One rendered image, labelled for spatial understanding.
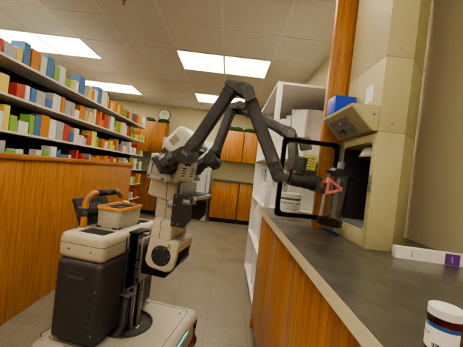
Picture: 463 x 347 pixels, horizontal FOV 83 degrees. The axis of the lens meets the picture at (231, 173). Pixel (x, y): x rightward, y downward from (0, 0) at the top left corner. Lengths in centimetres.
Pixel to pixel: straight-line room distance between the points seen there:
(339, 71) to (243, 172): 522
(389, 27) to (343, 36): 40
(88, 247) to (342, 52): 161
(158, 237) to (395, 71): 128
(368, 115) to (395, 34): 33
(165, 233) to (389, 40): 129
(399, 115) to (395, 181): 26
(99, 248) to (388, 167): 130
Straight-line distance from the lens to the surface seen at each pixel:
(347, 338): 73
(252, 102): 115
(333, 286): 72
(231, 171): 660
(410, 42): 136
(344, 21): 174
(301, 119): 244
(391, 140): 123
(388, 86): 126
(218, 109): 117
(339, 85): 160
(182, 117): 683
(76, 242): 147
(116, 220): 153
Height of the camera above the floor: 118
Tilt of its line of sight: level
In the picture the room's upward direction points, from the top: 6 degrees clockwise
